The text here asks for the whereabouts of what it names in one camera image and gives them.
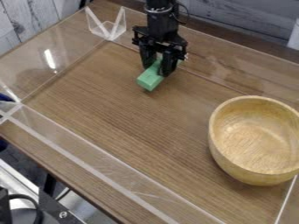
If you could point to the green rectangular block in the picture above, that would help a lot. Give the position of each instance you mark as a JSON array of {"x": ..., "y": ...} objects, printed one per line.
[{"x": 150, "y": 78}]

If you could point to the blue object at edge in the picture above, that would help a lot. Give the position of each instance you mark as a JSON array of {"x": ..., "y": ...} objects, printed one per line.
[{"x": 5, "y": 98}]

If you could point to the clear acrylic tray wall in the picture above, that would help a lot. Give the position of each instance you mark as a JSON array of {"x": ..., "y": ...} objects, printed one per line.
[{"x": 128, "y": 147}]

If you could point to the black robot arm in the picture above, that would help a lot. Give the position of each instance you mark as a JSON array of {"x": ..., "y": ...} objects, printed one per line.
[{"x": 156, "y": 4}]

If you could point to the metal table bracket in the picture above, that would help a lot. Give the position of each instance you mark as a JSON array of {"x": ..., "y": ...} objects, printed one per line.
[{"x": 55, "y": 213}]

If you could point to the clear acrylic corner bracket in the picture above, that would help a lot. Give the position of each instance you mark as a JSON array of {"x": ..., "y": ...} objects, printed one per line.
[{"x": 108, "y": 30}]

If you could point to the light wooden bowl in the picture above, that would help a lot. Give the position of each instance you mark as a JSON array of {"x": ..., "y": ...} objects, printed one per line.
[{"x": 254, "y": 140}]

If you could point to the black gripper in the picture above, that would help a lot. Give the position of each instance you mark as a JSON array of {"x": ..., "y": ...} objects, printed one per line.
[{"x": 159, "y": 38}]

